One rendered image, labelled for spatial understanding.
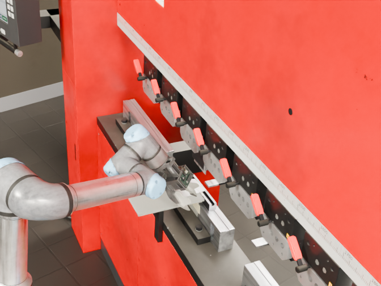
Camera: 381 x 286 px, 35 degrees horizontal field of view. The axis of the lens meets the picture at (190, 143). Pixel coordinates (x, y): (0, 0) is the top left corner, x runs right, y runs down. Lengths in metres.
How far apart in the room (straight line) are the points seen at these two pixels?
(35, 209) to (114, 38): 1.41
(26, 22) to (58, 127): 1.92
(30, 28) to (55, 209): 1.40
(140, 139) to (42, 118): 2.91
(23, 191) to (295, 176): 0.71
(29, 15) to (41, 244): 1.38
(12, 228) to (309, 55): 0.93
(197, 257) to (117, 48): 1.15
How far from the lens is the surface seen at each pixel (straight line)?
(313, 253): 1.62
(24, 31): 2.85
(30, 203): 1.60
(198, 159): 2.24
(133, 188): 1.78
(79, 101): 2.93
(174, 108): 2.19
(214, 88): 1.94
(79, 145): 3.05
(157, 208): 2.18
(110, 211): 3.09
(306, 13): 1.47
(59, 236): 3.62
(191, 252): 2.20
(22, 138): 4.55
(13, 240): 1.78
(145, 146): 1.93
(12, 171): 1.67
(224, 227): 2.17
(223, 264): 2.17
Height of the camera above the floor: 2.35
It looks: 32 degrees down
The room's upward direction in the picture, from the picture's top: 4 degrees clockwise
